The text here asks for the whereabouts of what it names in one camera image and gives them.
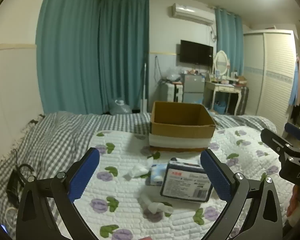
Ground clear water jug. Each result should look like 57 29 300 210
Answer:
109 98 133 115

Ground black wall television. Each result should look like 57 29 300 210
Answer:
179 39 214 67

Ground wide teal curtain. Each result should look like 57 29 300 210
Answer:
36 0 101 115

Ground floral quilt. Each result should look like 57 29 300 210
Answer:
72 126 297 240

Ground narrow teal curtain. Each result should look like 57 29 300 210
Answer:
214 7 244 77

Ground white dressing table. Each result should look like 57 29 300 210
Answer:
202 79 242 115

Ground person's right hand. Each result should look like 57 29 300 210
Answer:
287 187 300 227

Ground hanging clothes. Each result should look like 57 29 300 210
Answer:
289 55 300 125

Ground dark labelled packet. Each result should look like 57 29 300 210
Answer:
160 158 214 203

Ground white louvred wardrobe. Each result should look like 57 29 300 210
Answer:
243 29 297 128

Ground blue white tissue pack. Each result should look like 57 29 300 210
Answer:
146 164 169 186

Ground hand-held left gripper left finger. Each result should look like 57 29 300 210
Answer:
16 147 100 240

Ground teal window curtain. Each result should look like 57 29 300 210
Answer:
99 0 150 115

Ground white mop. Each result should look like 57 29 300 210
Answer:
139 62 148 113

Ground white suitcase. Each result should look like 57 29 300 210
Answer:
158 82 183 103

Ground white air conditioner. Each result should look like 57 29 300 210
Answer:
170 3 215 26

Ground blue basket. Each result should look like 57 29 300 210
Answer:
213 102 227 113

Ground cardboard box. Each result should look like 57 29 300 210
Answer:
149 101 217 153

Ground black cable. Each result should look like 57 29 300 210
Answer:
5 164 40 207

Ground oval white mirror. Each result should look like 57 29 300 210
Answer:
213 50 230 77

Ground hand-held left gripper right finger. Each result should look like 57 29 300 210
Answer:
199 149 283 240

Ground grey mini fridge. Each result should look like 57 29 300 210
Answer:
181 73 206 103

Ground wall power cable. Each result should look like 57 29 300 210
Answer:
154 55 163 85

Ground crinkled plastic bag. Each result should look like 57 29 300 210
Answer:
165 67 182 82

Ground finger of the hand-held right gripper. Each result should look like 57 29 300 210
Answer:
284 122 300 145
260 128 294 155

